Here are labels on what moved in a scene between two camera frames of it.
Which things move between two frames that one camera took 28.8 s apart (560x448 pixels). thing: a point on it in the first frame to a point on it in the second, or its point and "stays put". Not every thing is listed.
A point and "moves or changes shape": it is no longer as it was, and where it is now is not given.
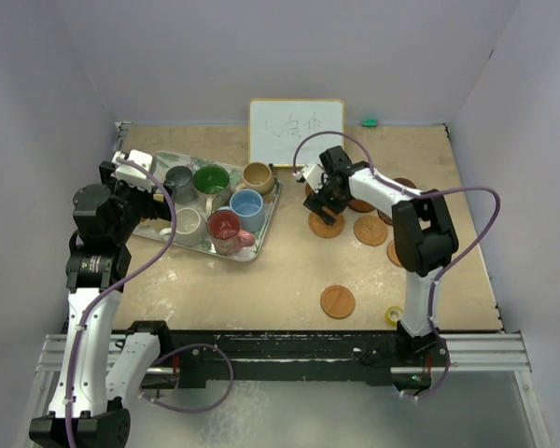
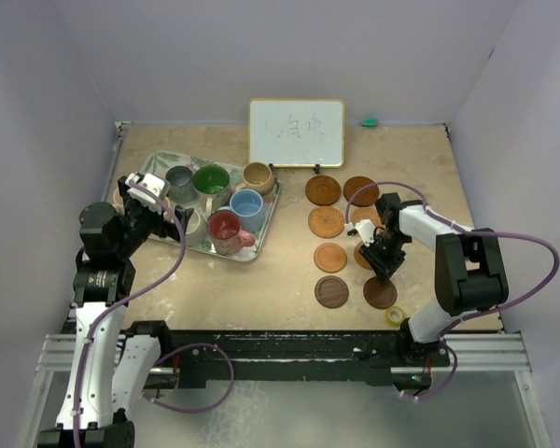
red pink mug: (227, 237) stays put
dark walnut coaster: (404, 181) to (380, 296)
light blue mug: (248, 206) stays put
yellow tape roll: (387, 316) stays put
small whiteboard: (277, 126) stays put
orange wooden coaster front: (337, 301) to (329, 258)
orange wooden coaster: (390, 249) moves or changes shape
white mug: (190, 229) stays put
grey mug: (179, 179) stays put
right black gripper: (318, 201) to (384, 268)
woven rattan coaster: (324, 230) stays put
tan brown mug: (257, 176) stays put
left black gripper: (154, 208) to (162, 227)
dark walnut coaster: (385, 217) moves or changes shape
